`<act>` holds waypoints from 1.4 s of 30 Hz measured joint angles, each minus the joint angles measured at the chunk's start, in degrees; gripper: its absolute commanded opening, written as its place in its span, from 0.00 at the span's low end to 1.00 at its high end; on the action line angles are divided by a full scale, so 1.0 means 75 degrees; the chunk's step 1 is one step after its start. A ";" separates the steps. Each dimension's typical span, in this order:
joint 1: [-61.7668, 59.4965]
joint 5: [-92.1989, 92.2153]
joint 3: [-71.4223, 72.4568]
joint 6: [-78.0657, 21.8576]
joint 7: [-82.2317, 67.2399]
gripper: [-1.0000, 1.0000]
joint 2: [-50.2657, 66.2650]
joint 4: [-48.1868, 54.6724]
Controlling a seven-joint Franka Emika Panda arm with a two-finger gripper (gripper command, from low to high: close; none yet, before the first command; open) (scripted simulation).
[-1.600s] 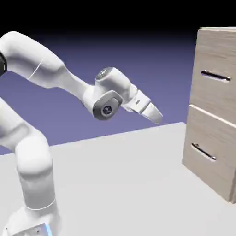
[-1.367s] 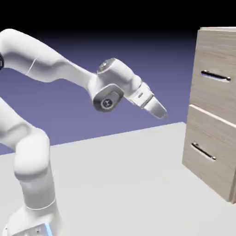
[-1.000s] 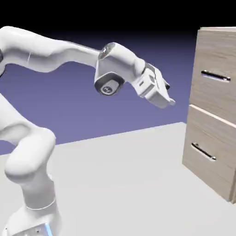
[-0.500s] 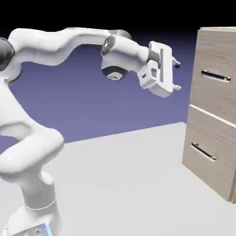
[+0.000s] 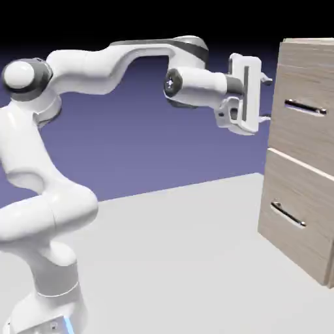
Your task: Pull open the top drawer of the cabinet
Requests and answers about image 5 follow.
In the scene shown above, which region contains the slanted dark metal handle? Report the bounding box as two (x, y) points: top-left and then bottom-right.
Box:
(270, 201), (307, 228)

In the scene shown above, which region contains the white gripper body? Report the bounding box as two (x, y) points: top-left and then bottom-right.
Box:
(228, 52), (262, 136)

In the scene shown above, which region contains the tall light wood drawer front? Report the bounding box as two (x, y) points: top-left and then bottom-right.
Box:
(267, 41), (334, 176)

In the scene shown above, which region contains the straight dark metal handle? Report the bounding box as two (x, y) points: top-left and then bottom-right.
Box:
(284, 99), (327, 116)

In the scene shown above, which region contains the short light wood drawer front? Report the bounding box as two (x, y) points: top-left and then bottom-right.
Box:
(257, 147), (334, 286)

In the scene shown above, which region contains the light wood cabinet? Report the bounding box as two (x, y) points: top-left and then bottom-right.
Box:
(257, 38), (334, 290)

